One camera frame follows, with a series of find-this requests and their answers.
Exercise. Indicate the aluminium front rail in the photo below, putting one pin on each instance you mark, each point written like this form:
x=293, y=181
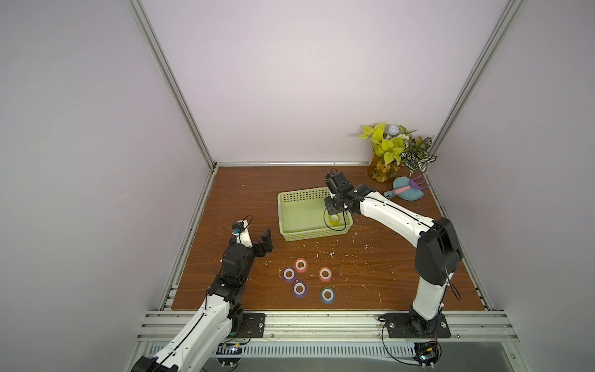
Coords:
x=484, y=326

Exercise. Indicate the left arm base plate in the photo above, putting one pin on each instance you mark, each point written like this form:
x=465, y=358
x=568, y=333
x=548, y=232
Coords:
x=248, y=325

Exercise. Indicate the blue tape roll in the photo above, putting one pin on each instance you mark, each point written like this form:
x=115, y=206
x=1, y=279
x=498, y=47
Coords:
x=328, y=295

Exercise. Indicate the pink purple toy rake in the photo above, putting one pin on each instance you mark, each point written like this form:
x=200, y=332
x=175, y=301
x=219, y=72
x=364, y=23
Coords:
x=404, y=184

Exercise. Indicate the right controller board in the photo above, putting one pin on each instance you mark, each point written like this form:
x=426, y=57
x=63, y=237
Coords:
x=427, y=354

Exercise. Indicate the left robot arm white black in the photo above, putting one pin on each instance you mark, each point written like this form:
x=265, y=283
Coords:
x=220, y=315

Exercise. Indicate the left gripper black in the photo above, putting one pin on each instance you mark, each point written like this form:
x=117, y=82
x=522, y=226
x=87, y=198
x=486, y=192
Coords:
x=266, y=245

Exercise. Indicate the controller board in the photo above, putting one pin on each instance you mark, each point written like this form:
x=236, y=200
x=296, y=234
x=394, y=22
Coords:
x=427, y=354
x=229, y=355

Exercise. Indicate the purple tape roll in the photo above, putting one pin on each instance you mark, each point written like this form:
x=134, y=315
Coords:
x=289, y=275
x=299, y=289

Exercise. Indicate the red tape roll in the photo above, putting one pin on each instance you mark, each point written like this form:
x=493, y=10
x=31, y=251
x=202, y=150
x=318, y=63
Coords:
x=325, y=274
x=301, y=265

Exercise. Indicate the green leafy plant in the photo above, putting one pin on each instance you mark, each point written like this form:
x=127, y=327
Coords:
x=397, y=143

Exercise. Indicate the amber vase with flowers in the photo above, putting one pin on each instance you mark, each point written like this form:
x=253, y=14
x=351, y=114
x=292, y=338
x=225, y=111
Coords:
x=380, y=172

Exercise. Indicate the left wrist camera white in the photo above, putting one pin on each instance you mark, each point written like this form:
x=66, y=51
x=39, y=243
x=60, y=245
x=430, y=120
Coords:
x=240, y=233

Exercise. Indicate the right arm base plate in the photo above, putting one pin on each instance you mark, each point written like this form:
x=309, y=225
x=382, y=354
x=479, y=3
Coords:
x=403, y=325

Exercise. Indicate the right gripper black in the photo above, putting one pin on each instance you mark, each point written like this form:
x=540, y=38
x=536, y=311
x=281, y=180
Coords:
x=335, y=204

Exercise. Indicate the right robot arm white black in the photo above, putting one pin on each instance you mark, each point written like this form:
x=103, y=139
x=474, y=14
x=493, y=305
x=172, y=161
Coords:
x=438, y=251

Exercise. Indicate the left controller board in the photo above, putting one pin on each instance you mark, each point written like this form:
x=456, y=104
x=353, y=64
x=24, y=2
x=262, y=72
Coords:
x=229, y=355

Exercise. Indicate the green perforated storage basket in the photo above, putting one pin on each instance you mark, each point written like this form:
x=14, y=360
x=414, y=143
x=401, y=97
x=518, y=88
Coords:
x=302, y=215

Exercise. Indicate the yellow tape roll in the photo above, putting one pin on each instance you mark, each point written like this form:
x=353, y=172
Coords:
x=334, y=220

